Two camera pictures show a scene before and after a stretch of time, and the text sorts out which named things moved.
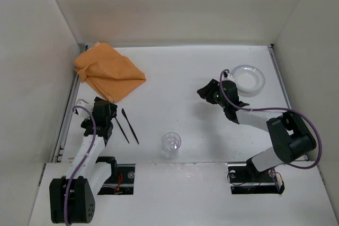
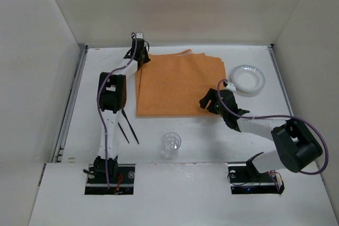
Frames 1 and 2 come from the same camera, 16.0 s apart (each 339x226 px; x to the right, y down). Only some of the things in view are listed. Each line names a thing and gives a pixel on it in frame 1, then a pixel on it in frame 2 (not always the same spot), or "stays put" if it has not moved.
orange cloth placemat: (114, 74) → (172, 84)
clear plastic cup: (171, 143) stays put
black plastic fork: (121, 126) stays put
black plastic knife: (124, 113) stays put
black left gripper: (105, 108) → (143, 57)
